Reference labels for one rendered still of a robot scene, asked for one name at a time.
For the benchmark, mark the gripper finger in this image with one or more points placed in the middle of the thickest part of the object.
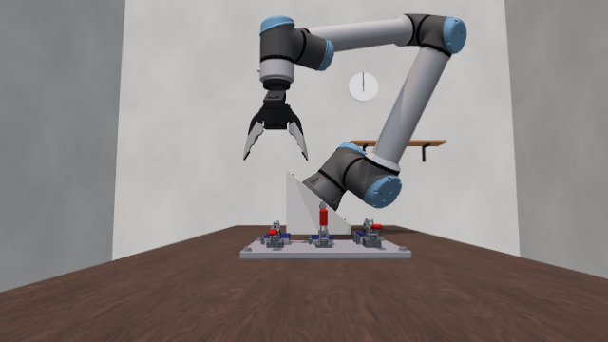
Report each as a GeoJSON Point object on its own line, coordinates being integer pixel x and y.
{"type": "Point", "coordinates": [295, 129]}
{"type": "Point", "coordinates": [255, 129]}

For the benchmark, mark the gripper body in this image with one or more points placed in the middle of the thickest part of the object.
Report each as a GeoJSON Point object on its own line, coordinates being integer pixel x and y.
{"type": "Point", "coordinates": [275, 121]}

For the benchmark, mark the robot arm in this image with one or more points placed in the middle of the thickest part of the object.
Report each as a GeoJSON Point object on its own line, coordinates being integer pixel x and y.
{"type": "Point", "coordinates": [282, 46]}

